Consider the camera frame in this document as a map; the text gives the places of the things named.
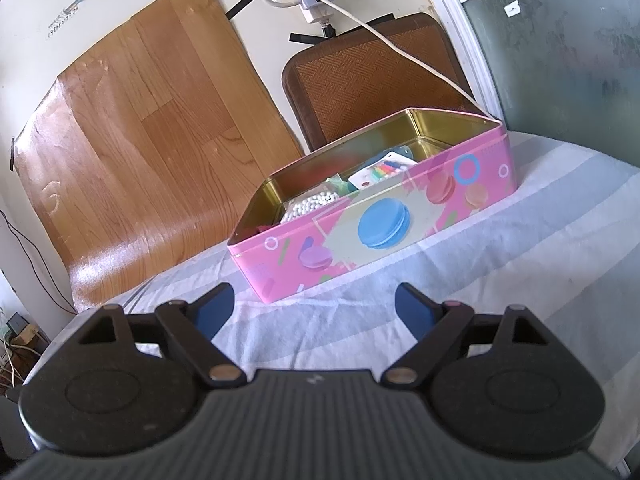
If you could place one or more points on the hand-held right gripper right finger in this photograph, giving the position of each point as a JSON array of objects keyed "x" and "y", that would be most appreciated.
[{"x": 417, "y": 310}]

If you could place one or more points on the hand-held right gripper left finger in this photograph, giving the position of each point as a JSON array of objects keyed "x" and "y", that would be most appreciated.
[{"x": 215, "y": 307}]

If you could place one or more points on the pink macaron print tin box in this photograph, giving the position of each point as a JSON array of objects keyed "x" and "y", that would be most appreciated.
[{"x": 390, "y": 230}]

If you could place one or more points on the bag of white beads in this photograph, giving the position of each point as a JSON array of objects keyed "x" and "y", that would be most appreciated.
[{"x": 310, "y": 205}]

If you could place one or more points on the coloured marker pack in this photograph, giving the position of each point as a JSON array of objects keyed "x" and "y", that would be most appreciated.
[{"x": 382, "y": 170}]

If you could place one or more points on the light green cloth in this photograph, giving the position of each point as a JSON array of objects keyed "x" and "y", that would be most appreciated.
[{"x": 342, "y": 185}]

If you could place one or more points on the small blue box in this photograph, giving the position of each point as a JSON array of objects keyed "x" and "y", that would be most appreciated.
[{"x": 404, "y": 151}]

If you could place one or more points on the striped bed sheet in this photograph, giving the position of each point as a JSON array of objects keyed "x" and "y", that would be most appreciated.
[{"x": 500, "y": 235}]

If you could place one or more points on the small dark box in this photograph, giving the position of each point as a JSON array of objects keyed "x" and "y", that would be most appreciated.
[{"x": 17, "y": 322}]

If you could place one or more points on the brown woven mat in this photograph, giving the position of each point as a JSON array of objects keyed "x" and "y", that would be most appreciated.
[{"x": 360, "y": 85}]

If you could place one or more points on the frosted glass door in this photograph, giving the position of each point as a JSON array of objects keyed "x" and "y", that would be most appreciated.
[{"x": 575, "y": 60}]

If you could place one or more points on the white plug adapter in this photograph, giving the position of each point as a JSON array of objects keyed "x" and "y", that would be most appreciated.
[{"x": 315, "y": 10}]

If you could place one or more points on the wood grain wall sheet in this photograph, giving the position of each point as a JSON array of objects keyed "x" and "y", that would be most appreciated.
[{"x": 150, "y": 135}]

